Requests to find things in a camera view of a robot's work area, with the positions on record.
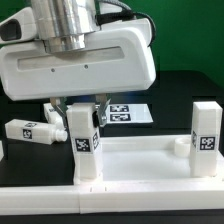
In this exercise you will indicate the white marker sheet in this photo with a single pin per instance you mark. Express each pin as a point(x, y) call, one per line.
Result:
point(128, 113)

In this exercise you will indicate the white desk top tray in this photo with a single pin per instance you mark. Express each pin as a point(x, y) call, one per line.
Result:
point(142, 158)

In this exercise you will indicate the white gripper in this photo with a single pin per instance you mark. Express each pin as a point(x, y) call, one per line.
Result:
point(56, 53)

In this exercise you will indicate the white front fence bar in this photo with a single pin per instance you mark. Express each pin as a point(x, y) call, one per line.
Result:
point(112, 197)

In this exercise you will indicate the white block left edge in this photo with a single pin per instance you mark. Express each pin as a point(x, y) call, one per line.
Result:
point(1, 151)

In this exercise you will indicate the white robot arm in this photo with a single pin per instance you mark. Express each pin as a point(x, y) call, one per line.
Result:
point(59, 48)

